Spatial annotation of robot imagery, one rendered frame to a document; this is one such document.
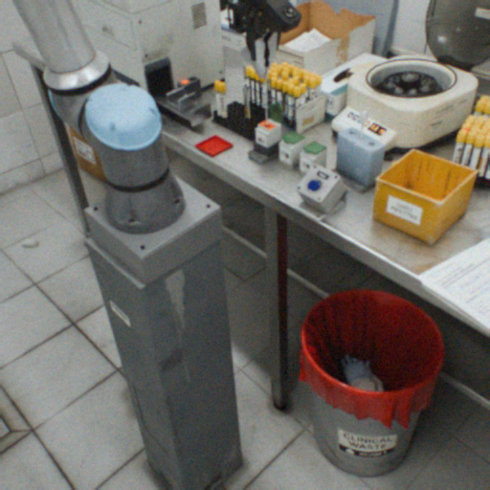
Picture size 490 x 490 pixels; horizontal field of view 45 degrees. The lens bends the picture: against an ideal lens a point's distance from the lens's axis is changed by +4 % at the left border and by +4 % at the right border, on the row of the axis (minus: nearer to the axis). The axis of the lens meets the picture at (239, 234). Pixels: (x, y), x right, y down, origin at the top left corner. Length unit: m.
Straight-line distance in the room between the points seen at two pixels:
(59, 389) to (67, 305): 0.39
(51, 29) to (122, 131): 0.19
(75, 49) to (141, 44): 0.52
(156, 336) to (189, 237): 0.23
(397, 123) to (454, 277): 0.43
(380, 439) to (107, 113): 1.09
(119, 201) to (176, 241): 0.13
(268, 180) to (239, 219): 0.87
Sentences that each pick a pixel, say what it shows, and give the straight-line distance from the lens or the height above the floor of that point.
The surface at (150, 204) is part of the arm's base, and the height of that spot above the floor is 1.01.
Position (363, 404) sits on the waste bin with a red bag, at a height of 0.40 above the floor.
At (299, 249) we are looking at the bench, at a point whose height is 0.27.
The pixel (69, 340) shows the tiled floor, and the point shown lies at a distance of 2.24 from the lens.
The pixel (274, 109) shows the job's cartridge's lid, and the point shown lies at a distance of 1.37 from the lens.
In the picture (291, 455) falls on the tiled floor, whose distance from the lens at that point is 1.85.
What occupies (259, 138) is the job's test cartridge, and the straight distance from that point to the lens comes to 1.36.
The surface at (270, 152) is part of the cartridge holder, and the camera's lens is 1.36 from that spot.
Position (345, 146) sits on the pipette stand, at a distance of 1.28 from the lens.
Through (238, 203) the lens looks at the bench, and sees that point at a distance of 2.25.
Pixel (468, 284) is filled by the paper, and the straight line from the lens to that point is 1.08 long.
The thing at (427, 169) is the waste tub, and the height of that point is 0.94.
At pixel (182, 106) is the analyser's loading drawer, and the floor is 0.92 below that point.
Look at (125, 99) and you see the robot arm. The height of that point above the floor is 1.18.
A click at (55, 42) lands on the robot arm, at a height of 1.26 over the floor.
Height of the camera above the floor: 1.62
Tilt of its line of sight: 40 degrees down
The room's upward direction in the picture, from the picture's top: 4 degrees counter-clockwise
